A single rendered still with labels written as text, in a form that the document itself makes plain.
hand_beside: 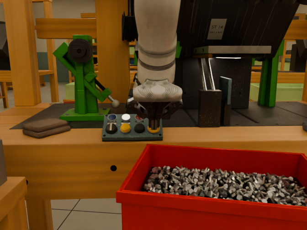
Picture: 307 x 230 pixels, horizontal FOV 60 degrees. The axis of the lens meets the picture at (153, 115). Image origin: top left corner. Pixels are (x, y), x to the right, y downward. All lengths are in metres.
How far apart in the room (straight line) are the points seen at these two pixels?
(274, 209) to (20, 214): 0.50
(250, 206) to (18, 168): 0.54
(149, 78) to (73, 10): 11.44
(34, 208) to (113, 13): 1.02
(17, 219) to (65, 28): 0.93
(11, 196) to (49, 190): 0.15
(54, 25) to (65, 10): 10.67
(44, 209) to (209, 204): 1.22
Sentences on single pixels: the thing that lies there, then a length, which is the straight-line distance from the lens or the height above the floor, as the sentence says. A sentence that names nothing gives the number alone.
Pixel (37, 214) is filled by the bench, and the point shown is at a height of 0.32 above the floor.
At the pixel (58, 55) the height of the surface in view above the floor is 1.11.
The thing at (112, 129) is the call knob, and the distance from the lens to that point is 0.66.
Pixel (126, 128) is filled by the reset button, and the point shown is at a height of 0.93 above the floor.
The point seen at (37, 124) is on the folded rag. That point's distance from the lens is 0.76.
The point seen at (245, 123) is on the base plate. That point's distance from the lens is 0.88.
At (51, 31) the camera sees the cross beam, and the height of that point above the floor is 1.22.
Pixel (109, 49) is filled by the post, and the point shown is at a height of 1.13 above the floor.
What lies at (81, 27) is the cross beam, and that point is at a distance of 1.35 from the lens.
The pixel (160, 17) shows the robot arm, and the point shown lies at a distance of 0.42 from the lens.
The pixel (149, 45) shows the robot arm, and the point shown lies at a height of 1.12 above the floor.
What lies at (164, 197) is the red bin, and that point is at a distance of 0.38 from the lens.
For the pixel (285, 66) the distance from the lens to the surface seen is 8.27.
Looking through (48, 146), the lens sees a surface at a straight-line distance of 0.69.
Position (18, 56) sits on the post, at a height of 1.10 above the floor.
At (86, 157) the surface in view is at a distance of 0.68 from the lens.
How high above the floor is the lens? 1.11
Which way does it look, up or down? 13 degrees down
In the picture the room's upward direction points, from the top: straight up
